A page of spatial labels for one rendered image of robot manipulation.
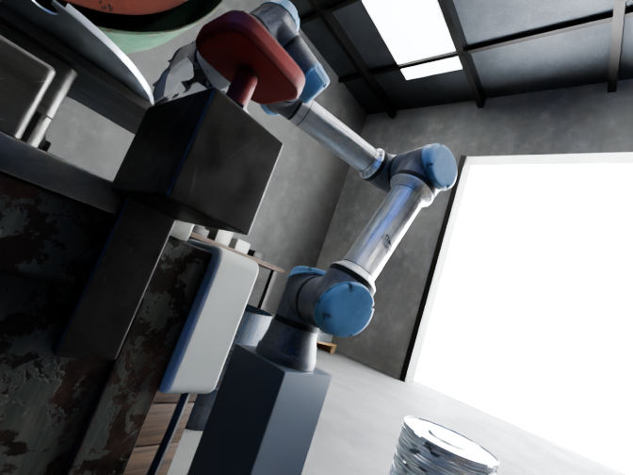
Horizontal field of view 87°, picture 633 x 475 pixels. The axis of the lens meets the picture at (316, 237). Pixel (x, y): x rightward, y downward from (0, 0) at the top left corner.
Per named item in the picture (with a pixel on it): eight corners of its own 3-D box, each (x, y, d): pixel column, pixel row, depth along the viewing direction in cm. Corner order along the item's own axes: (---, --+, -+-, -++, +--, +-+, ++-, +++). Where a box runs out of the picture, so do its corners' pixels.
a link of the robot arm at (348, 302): (319, 335, 80) (425, 174, 97) (356, 353, 67) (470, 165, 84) (284, 306, 75) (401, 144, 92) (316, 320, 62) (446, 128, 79)
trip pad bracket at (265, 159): (122, 355, 26) (216, 139, 30) (180, 415, 20) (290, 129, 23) (30, 348, 22) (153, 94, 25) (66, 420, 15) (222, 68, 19)
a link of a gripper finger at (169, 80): (140, 108, 53) (182, 81, 58) (157, 104, 49) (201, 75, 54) (126, 90, 51) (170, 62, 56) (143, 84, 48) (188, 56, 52)
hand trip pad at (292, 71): (231, 171, 27) (264, 92, 28) (280, 171, 23) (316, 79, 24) (149, 121, 22) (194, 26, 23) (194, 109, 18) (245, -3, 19)
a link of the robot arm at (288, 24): (311, 24, 67) (283, -17, 64) (279, 47, 62) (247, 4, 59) (290, 47, 73) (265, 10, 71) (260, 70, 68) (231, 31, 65)
